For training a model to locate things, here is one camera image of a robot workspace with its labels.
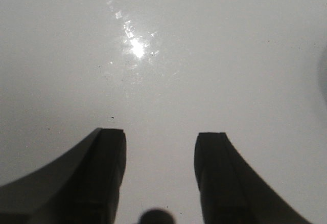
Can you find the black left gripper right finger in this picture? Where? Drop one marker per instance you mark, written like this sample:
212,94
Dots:
230,190

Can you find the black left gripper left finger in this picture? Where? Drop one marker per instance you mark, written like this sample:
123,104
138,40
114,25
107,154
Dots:
81,186

